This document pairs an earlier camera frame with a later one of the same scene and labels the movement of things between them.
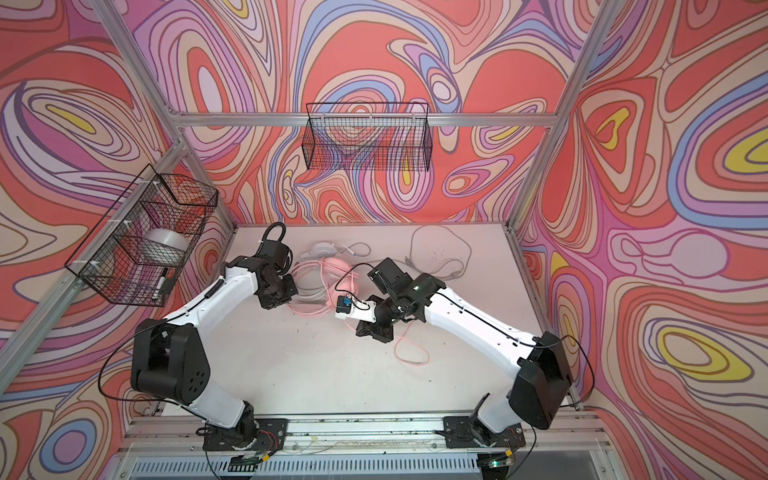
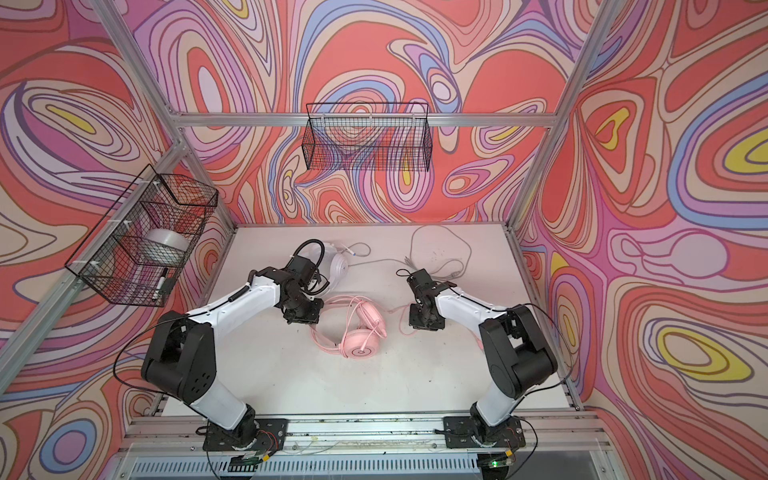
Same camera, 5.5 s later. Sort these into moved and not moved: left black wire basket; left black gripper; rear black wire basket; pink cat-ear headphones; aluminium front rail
Moved: pink cat-ear headphones; left black gripper
Not moved: left black wire basket; rear black wire basket; aluminium front rail
